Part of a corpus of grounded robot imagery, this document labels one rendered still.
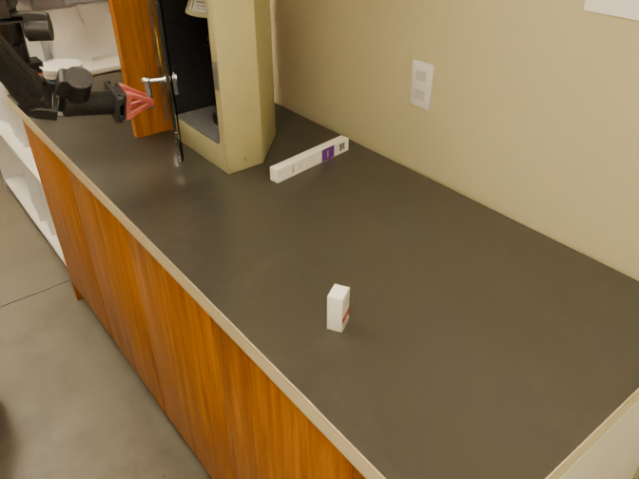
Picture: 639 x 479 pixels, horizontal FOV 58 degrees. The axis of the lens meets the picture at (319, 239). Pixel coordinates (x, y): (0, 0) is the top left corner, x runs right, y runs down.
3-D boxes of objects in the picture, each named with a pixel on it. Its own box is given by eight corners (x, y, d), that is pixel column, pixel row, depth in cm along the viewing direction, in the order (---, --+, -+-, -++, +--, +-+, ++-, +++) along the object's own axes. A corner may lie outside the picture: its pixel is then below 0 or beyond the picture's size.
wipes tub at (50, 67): (84, 99, 199) (73, 55, 191) (98, 109, 190) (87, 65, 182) (45, 107, 192) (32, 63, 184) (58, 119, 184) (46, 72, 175)
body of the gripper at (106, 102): (111, 80, 138) (79, 81, 134) (125, 97, 132) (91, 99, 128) (111, 105, 142) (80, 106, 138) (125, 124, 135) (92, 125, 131)
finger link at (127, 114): (147, 81, 141) (107, 82, 136) (157, 92, 137) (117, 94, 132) (146, 106, 145) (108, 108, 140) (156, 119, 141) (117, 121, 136)
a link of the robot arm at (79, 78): (29, 86, 130) (29, 118, 127) (30, 52, 121) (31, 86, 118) (86, 92, 136) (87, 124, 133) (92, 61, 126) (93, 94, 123)
